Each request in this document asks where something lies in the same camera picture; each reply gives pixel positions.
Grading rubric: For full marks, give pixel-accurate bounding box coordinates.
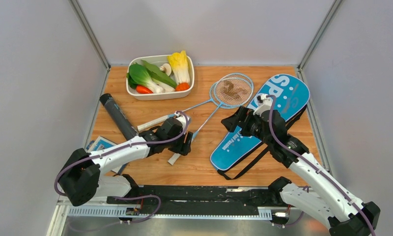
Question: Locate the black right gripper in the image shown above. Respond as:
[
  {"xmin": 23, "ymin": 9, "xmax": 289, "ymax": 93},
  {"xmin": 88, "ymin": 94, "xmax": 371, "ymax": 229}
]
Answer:
[{"xmin": 221, "ymin": 106, "xmax": 273, "ymax": 147}]

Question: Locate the blue racket bag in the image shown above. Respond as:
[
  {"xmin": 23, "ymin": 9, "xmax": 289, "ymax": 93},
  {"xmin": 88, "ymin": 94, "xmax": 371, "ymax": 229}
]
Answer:
[{"xmin": 210, "ymin": 74, "xmax": 310, "ymax": 180}]

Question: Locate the black shuttlecock tube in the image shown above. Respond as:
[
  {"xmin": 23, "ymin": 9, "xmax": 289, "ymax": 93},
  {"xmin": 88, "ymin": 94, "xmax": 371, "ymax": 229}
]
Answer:
[{"xmin": 99, "ymin": 93, "xmax": 138, "ymax": 141}]

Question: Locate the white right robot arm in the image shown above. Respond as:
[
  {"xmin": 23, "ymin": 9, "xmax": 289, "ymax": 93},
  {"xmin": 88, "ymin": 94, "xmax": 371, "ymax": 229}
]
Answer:
[{"xmin": 221, "ymin": 106, "xmax": 381, "ymax": 236}]

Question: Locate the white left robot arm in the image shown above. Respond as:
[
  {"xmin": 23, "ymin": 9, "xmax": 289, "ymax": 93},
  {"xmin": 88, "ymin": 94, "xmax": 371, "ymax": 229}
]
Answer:
[{"xmin": 54, "ymin": 114, "xmax": 193, "ymax": 207}]

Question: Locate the orange carrot toy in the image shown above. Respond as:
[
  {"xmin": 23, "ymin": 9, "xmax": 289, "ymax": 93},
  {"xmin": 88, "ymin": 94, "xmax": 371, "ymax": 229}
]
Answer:
[{"xmin": 175, "ymin": 82, "xmax": 190, "ymax": 91}]

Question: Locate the green leaf vegetable toy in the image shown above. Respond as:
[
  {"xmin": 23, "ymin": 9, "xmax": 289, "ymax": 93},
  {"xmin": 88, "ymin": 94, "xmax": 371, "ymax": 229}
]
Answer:
[{"xmin": 141, "ymin": 60, "xmax": 176, "ymax": 90}]

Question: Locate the red pepper toy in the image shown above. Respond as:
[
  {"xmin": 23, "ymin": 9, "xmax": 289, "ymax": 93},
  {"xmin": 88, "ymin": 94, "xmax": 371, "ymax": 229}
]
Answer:
[{"xmin": 135, "ymin": 85, "xmax": 153, "ymax": 94}]

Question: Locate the beige mushroom toy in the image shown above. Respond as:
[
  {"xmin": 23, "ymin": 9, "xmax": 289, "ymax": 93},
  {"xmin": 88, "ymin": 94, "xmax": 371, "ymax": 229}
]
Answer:
[{"xmin": 159, "ymin": 63, "xmax": 172, "ymax": 76}]

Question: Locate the blue book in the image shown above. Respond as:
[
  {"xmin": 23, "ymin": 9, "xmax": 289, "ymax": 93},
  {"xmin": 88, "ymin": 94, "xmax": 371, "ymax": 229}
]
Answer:
[{"xmin": 86, "ymin": 136, "xmax": 127, "ymax": 175}]

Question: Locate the green bok choy toy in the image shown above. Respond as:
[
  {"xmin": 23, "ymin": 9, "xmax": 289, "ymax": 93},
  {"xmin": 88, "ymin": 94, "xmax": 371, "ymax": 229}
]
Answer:
[{"xmin": 127, "ymin": 63, "xmax": 165, "ymax": 93}]

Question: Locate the yellow cabbage toy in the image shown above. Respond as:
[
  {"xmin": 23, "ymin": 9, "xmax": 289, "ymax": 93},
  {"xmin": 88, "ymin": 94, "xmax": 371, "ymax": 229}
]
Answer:
[{"xmin": 167, "ymin": 50, "xmax": 190, "ymax": 85}]

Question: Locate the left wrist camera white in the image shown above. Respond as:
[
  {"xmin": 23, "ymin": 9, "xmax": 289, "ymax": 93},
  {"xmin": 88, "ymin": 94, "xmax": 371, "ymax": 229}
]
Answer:
[{"xmin": 174, "ymin": 111, "xmax": 192, "ymax": 130}]

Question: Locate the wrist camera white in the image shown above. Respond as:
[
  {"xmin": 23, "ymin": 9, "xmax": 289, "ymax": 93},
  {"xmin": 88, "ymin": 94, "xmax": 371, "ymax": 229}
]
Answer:
[
  {"xmin": 174, "ymin": 111, "xmax": 192, "ymax": 130},
  {"xmin": 253, "ymin": 94, "xmax": 273, "ymax": 116}
]

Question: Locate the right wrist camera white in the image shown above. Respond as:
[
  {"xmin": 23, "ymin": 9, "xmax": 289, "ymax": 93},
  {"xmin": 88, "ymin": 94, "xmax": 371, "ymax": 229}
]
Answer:
[{"xmin": 253, "ymin": 94, "xmax": 273, "ymax": 116}]

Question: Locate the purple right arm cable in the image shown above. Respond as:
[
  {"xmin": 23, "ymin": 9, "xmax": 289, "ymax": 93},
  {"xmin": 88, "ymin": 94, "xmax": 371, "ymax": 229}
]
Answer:
[{"xmin": 265, "ymin": 95, "xmax": 377, "ymax": 236}]

